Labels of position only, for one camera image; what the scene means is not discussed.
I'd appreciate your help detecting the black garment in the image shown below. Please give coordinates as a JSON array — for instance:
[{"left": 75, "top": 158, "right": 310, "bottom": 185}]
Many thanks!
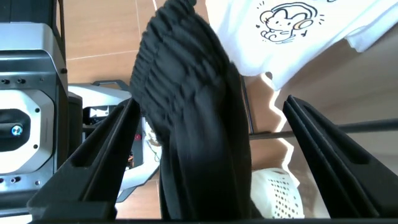
[{"left": 129, "top": 0, "right": 252, "bottom": 220}]

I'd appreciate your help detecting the white printed t-shirt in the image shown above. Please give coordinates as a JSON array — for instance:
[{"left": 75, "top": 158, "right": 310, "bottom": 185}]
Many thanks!
[{"left": 205, "top": 0, "right": 398, "bottom": 91}]

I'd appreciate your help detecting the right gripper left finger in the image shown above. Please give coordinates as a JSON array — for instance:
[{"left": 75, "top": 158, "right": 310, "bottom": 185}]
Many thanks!
[{"left": 27, "top": 98, "right": 141, "bottom": 219}]

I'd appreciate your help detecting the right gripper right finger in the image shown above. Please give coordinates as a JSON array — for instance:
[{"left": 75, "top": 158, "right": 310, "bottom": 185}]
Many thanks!
[{"left": 282, "top": 95, "right": 398, "bottom": 218}]

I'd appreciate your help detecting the white laundry basket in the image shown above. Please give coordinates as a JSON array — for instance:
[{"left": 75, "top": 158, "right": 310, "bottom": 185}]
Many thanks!
[{"left": 251, "top": 167, "right": 305, "bottom": 218}]

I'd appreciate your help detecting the beige curtain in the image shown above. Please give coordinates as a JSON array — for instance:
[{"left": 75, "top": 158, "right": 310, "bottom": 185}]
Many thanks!
[{"left": 267, "top": 23, "right": 398, "bottom": 218}]

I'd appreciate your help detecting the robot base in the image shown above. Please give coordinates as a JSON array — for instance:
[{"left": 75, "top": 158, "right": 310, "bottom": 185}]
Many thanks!
[{"left": 0, "top": 0, "right": 162, "bottom": 218}]

